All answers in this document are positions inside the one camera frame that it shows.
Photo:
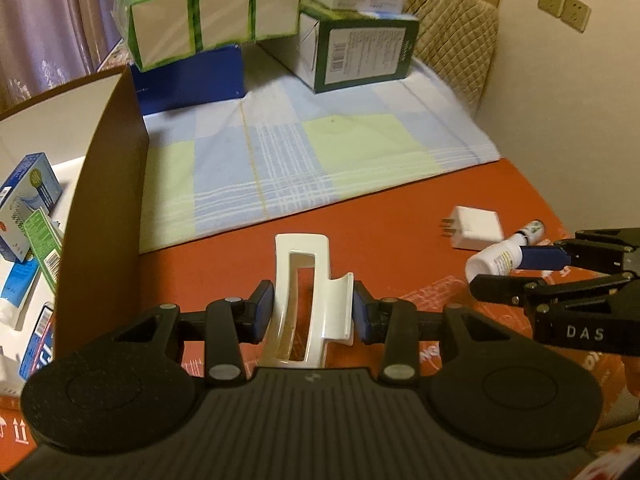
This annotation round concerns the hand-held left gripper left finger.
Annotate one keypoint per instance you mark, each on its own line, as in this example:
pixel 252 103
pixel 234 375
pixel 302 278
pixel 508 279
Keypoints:
pixel 262 312

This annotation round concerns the blue hand cream tube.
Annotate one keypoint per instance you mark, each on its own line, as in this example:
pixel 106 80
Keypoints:
pixel 15 290

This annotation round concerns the small white bottle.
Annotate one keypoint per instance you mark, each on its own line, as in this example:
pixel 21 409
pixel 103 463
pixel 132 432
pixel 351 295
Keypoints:
pixel 492 260

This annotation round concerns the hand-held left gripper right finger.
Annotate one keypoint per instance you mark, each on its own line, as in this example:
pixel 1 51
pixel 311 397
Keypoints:
pixel 361 315

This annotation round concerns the dark blue box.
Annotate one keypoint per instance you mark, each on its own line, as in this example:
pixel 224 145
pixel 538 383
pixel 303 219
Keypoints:
pixel 200 80

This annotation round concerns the pale curtain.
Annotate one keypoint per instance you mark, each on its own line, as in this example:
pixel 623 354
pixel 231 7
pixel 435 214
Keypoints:
pixel 50 20

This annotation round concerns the white hair clip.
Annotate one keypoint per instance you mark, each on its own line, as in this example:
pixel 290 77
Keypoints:
pixel 300 242

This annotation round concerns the green white carton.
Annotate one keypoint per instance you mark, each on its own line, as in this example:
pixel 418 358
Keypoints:
pixel 365 50

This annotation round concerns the green white tissue pack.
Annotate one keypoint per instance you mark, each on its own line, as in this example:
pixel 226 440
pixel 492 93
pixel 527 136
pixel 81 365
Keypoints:
pixel 165 25

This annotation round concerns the green medicine box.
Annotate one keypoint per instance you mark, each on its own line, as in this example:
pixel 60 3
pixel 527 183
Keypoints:
pixel 42 240

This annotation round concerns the checkered cloth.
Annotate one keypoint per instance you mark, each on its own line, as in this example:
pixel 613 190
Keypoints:
pixel 280 160

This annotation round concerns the beige quilted cushion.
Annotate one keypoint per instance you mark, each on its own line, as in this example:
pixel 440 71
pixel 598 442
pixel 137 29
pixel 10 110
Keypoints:
pixel 460 35

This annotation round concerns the blue medicine box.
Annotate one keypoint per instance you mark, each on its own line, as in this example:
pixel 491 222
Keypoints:
pixel 30 185

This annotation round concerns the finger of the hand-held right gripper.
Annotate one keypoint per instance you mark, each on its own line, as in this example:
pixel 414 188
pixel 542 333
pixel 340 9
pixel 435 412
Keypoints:
pixel 542 257
pixel 500 290

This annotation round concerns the small dark-capped bottle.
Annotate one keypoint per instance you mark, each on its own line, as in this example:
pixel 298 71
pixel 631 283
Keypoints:
pixel 530 232

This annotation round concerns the red printed table mat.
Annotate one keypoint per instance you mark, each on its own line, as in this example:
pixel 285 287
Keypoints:
pixel 375 220

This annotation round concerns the brown cardboard box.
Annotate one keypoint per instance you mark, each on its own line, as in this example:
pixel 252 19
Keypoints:
pixel 105 185

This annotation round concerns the blue white labelled box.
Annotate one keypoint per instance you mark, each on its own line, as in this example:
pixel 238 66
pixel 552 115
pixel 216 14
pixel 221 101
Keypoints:
pixel 42 340

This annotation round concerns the white charger plug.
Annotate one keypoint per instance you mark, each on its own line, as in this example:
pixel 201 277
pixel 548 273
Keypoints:
pixel 477 227

